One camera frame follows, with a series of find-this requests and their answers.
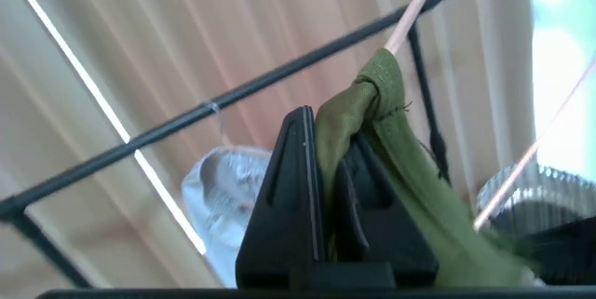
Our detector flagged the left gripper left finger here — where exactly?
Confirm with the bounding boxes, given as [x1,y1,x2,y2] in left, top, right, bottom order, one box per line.
[235,105,327,290]

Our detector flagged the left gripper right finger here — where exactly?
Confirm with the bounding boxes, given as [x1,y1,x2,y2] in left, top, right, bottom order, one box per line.
[332,130,440,289]

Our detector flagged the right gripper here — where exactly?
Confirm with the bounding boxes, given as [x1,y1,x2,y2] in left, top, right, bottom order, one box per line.
[509,217,596,287]

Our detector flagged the pale grey shorts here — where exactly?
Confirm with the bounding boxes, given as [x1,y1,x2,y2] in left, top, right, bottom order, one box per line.
[181,144,274,289]

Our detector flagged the green garment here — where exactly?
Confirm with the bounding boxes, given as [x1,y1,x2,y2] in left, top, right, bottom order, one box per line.
[315,48,546,289]

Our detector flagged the white laundry basket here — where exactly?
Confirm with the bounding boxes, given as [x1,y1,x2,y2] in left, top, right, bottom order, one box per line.
[477,163,596,238]

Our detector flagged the black clothes rack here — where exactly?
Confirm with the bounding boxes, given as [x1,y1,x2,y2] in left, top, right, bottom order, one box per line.
[0,0,518,289]

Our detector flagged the beige curtain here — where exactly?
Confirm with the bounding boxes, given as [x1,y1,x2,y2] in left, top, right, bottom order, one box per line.
[0,0,536,291]

